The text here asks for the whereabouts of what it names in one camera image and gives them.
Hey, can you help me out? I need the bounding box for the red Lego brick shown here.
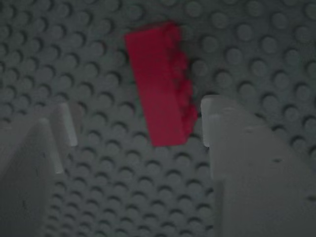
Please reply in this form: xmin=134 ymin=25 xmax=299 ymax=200
xmin=123 ymin=21 xmax=199 ymax=148

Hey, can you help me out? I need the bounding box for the gray Lego baseplate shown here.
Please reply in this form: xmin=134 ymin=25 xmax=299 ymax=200
xmin=0 ymin=0 xmax=316 ymax=237

